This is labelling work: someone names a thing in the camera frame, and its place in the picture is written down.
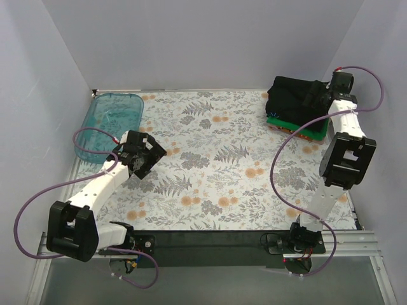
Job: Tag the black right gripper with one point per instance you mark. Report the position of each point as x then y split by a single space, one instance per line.
321 96

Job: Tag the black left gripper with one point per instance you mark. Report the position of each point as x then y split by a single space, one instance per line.
152 155

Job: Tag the black t-shirt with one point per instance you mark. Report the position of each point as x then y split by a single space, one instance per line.
285 99

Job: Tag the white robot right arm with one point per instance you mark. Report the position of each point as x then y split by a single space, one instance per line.
343 165

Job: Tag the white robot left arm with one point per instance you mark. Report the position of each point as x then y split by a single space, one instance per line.
73 230

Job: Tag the green folded t-shirt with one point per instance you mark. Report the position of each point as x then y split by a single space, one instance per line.
276 121

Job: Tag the orange patterned folded t-shirt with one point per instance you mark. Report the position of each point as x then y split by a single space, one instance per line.
304 134

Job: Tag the teal transparent plastic tray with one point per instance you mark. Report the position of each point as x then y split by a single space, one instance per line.
113 113

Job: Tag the floral patterned table mat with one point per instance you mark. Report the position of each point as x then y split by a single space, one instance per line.
224 168

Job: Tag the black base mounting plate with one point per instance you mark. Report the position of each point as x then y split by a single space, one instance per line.
216 248

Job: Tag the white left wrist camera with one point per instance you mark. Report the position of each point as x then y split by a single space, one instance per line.
126 137

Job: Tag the aluminium frame rail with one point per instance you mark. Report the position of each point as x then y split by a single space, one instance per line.
351 271

